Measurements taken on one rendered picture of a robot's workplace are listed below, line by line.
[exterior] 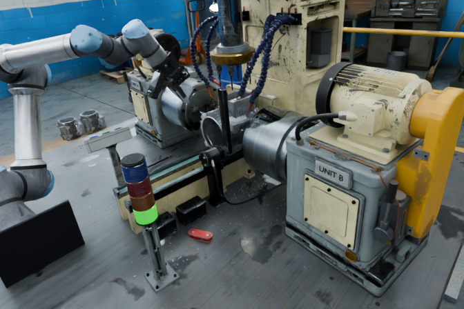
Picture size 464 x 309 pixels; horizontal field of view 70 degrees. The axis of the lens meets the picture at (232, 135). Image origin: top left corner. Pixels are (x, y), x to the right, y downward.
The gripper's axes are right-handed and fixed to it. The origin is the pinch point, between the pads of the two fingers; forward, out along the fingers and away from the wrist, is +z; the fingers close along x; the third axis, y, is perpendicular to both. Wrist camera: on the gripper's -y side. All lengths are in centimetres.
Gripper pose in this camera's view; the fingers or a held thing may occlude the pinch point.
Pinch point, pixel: (185, 102)
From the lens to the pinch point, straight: 131.1
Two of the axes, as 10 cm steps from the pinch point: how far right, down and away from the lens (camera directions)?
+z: 4.5, 6.0, 6.6
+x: -6.3, -3.0, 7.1
